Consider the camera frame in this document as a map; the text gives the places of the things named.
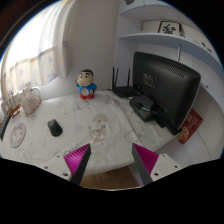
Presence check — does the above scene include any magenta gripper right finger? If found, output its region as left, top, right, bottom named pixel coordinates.
left=132, top=143, right=159, bottom=185

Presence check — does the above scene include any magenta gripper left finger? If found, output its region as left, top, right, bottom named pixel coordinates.
left=64, top=144, right=91, bottom=185

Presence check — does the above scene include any black computer mouse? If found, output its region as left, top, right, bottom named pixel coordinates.
left=47, top=119, right=63, bottom=137

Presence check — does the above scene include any round patterned mouse pad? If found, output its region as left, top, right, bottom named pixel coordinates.
left=10, top=123, right=26, bottom=148

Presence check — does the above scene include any white patterned tablecloth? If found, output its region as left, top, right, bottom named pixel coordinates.
left=0, top=91, right=173, bottom=175

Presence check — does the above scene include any red printed booklet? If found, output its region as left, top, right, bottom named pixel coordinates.
left=178, top=109, right=203, bottom=144

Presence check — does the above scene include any black wifi router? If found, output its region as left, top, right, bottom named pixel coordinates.
left=112, top=69, right=139, bottom=98

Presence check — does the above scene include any black computer monitor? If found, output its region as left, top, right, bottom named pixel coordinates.
left=130, top=52, right=201, bottom=135

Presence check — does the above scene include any cartoon boy figurine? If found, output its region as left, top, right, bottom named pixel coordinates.
left=75, top=69, right=97, bottom=100

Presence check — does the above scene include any wooden rack with tubes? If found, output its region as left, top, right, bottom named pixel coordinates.
left=1, top=91, right=20, bottom=118

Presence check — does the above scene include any white sheer curtain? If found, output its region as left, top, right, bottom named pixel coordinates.
left=0, top=0, right=78, bottom=99

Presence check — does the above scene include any framed picture on shelf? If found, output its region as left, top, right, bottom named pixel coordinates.
left=158, top=21, right=180, bottom=35

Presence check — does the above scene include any white wall shelf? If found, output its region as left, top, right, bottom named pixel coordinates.
left=114, top=0, right=224, bottom=158

